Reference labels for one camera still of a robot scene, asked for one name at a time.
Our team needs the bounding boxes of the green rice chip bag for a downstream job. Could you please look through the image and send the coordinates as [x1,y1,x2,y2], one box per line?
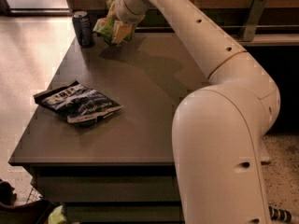
[93,0,136,46]

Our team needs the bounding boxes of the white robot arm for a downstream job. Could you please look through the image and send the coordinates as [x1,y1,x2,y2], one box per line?
[112,0,280,224]

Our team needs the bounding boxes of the dark chair at corner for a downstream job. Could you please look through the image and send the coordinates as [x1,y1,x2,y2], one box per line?
[0,179,55,224]

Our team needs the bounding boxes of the green bag on floor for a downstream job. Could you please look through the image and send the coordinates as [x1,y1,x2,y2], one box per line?
[48,205,67,224]

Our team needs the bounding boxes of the right metal bracket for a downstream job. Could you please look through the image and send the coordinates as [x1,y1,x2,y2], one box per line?
[239,0,267,42]

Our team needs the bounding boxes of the black striped cable connector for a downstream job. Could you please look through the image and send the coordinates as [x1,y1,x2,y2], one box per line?
[269,207,292,223]

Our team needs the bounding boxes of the dark blue chip bag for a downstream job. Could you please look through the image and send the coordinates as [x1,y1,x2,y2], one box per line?
[34,80,122,126]

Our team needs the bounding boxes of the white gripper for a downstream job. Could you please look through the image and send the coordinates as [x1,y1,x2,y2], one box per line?
[107,0,147,44]

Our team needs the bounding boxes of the grey drawer cabinet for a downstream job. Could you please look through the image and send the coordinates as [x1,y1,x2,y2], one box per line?
[10,34,209,224]

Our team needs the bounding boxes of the pepsi can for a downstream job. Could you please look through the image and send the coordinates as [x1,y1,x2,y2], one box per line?
[72,11,94,48]

